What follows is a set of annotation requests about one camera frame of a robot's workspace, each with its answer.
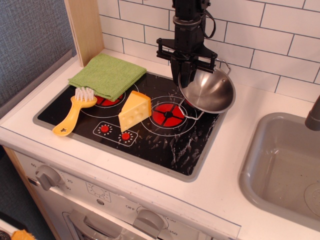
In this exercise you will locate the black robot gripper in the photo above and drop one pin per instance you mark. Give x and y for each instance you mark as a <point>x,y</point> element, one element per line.
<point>186,51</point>

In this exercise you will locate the small stainless steel pan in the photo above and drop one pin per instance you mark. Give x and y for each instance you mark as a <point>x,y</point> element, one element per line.
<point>212,93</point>

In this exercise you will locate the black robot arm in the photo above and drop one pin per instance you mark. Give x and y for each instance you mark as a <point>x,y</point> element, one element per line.
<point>188,10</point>

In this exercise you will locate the green folded towel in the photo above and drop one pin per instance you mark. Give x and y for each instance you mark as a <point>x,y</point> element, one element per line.
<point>108,76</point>

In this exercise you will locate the yellow toy cheese wedge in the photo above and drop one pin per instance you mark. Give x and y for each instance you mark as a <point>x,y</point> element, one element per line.
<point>137,108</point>

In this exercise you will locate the black toy stovetop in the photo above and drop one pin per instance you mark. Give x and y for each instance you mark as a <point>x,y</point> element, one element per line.
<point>175,140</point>

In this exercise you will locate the yellow dish brush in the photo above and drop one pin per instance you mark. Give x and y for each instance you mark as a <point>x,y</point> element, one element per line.
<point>84,97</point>

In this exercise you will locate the grey faucet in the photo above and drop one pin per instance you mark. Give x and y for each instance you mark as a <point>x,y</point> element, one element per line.
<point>312,121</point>

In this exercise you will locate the grey plastic sink basin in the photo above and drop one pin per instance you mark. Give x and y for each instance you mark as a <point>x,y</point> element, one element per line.
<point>281,170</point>

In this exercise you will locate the grey right oven knob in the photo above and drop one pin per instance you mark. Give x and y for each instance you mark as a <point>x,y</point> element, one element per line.
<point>149,223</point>

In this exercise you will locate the grey oven knob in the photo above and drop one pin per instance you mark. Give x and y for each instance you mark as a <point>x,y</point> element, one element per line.
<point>149,223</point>
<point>47,177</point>

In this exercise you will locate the grey left oven knob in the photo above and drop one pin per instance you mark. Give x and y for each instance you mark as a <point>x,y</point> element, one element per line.
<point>47,177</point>

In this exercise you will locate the orange fuzzy object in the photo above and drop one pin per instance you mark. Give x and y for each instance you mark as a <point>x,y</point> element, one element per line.
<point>22,235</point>

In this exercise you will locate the grey oven door handle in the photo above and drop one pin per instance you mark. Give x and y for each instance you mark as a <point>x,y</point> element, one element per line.
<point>95,227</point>

